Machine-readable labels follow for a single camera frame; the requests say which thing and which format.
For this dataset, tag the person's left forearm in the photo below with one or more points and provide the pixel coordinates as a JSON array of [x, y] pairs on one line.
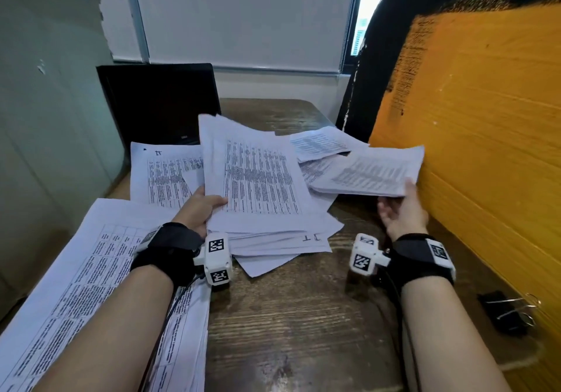
[[105, 339]]

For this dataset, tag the aligned stack of printed sheets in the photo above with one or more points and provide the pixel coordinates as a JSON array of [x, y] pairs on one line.
[[258, 177], [79, 282]]

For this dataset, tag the thin sheaf of printed sheets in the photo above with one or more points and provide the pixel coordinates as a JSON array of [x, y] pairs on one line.
[[372, 170]]

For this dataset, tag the black laptop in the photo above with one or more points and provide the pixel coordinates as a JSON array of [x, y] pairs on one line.
[[158, 98]]

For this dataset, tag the pile of printed papers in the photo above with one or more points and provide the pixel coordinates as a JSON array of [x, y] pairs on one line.
[[166, 177]]

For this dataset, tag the dark framed window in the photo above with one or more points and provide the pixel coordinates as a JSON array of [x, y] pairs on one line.
[[366, 19]]

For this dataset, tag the person's right forearm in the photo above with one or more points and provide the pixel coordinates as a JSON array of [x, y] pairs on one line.
[[447, 343]]

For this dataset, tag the black binder clips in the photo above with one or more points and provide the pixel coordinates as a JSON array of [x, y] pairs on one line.
[[504, 313]]

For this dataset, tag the person's right hand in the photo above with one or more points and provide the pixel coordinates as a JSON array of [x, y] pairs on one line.
[[405, 216]]

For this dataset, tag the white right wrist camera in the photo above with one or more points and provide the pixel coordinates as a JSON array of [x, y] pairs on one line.
[[364, 256]]

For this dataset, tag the orange cardboard panel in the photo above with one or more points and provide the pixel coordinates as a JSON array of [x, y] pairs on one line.
[[482, 120]]

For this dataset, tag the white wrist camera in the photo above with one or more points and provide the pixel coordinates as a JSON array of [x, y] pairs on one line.
[[364, 256], [217, 260]]

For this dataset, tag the beige cardboard panel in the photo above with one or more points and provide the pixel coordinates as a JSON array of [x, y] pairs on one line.
[[52, 120]]

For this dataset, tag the person's left hand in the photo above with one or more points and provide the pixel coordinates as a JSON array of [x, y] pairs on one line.
[[197, 212]]

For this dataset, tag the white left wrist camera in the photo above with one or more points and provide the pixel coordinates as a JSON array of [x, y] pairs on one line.
[[217, 260]]

